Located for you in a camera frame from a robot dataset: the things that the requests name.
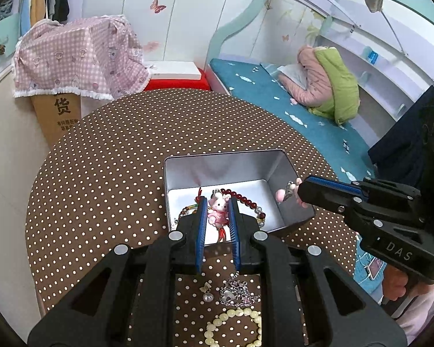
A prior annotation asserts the teal bed sheet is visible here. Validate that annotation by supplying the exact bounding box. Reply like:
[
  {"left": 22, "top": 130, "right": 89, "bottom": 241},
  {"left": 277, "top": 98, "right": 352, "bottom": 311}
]
[{"left": 209, "top": 58, "right": 377, "bottom": 179}]

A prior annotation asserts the white flat box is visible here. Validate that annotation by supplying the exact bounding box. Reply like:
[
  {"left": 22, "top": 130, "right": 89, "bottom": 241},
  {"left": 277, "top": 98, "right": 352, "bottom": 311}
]
[{"left": 145, "top": 61, "right": 201, "bottom": 80}]

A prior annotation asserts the silver tin box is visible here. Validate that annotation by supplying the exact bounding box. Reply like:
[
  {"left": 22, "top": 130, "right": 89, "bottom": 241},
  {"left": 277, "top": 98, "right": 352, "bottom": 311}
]
[{"left": 163, "top": 149, "right": 316, "bottom": 234}]

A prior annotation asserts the dark red bead bracelet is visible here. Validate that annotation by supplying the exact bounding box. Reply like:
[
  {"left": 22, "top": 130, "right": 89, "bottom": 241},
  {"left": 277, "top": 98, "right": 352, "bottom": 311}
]
[{"left": 220, "top": 188, "right": 267, "bottom": 222}]

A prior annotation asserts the pink charm pendant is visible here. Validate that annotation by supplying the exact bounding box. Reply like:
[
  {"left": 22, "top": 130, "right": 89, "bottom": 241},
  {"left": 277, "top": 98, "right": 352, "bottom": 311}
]
[{"left": 276, "top": 180, "right": 309, "bottom": 209}]

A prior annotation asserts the silver chain charm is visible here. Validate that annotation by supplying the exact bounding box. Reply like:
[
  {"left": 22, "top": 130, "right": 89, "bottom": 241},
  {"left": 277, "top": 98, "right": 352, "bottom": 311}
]
[{"left": 219, "top": 273, "right": 263, "bottom": 306}]

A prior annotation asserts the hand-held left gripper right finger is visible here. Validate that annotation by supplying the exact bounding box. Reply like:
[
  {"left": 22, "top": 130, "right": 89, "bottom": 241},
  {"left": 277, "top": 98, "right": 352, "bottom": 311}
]
[{"left": 227, "top": 197, "right": 409, "bottom": 347}]

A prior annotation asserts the multicoloured bead bracelet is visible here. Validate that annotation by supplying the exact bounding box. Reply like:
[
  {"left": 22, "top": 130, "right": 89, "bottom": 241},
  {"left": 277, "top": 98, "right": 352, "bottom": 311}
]
[{"left": 173, "top": 202, "right": 203, "bottom": 230}]

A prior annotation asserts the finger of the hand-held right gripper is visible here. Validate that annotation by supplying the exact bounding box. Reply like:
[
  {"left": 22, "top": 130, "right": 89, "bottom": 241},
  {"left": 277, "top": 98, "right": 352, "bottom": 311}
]
[
  {"left": 303, "top": 175, "right": 363, "bottom": 198},
  {"left": 297, "top": 184, "right": 356, "bottom": 222}
]

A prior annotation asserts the person's right hand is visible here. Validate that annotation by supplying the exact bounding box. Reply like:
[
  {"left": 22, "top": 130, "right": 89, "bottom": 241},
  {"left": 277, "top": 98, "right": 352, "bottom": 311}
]
[{"left": 381, "top": 264, "right": 410, "bottom": 301}]

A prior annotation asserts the pink checked cloth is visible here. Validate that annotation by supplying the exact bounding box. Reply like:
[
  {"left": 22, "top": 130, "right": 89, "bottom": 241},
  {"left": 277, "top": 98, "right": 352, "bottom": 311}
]
[{"left": 13, "top": 15, "right": 150, "bottom": 100}]

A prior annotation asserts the person's right forearm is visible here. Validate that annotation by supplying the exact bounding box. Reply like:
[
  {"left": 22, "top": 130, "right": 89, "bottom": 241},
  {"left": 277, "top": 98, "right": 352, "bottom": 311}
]
[{"left": 398, "top": 281, "right": 434, "bottom": 346}]

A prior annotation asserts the pearl drop earring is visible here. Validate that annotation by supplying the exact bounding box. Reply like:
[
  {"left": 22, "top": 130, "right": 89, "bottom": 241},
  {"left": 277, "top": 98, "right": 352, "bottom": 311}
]
[{"left": 199, "top": 282, "right": 215, "bottom": 303}]

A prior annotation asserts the pink rabbit keychain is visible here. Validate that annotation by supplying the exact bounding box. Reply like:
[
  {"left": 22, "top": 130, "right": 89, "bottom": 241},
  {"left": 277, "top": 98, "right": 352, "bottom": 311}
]
[{"left": 207, "top": 190, "right": 229, "bottom": 226}]

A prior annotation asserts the green padded jacket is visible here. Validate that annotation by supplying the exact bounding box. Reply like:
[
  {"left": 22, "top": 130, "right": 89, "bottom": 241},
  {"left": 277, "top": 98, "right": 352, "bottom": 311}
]
[{"left": 308, "top": 48, "right": 360, "bottom": 125}]

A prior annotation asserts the pink padded jacket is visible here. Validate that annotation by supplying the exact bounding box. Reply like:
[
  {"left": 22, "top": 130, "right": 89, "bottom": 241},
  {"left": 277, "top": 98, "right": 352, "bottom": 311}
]
[{"left": 278, "top": 45, "right": 334, "bottom": 107}]

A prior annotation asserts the cream bead bracelet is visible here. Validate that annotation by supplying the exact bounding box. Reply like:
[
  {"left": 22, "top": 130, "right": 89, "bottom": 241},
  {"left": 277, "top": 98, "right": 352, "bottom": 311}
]
[{"left": 204, "top": 307, "right": 263, "bottom": 347}]

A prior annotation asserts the teal bunk bed frame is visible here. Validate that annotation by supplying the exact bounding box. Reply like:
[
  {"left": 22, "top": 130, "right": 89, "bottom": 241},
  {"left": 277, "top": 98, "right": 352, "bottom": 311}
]
[{"left": 204, "top": 0, "right": 434, "bottom": 95}]

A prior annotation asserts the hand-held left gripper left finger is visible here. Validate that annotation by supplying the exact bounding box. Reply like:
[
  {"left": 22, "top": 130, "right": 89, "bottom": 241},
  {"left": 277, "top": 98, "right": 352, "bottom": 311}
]
[{"left": 27, "top": 197, "right": 208, "bottom": 347}]

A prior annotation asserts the white pillow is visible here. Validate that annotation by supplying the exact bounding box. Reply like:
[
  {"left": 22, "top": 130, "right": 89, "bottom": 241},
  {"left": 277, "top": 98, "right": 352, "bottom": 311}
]
[{"left": 277, "top": 63, "right": 308, "bottom": 89}]

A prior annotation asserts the person's blue jeans leg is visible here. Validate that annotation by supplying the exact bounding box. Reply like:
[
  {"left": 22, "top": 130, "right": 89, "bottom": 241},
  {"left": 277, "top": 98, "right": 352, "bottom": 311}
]
[{"left": 352, "top": 240, "right": 388, "bottom": 297}]

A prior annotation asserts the dark navy cloth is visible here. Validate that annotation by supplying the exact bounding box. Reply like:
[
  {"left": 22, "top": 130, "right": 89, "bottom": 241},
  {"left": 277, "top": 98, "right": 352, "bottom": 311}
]
[{"left": 368, "top": 86, "right": 434, "bottom": 190}]

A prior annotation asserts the brown cardboard box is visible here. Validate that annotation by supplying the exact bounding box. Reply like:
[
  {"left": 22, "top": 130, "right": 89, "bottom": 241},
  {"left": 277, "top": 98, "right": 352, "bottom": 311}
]
[{"left": 30, "top": 92, "right": 83, "bottom": 145}]

